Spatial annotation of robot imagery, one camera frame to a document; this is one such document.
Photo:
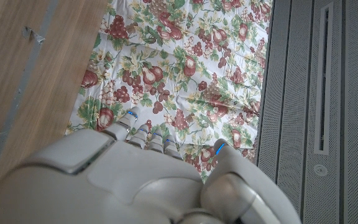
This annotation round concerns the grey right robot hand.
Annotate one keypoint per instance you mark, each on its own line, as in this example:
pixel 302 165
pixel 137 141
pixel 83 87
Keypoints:
pixel 120 186

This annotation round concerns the grey perforated metal panel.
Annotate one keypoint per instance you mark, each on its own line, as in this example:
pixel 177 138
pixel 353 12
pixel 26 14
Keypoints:
pixel 337 93

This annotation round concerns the floral fruit print backdrop cloth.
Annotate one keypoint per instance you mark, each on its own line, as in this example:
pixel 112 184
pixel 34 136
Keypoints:
pixel 182 62

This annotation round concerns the small torn tape scrap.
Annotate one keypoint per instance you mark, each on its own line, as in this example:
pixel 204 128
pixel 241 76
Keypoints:
pixel 33 33

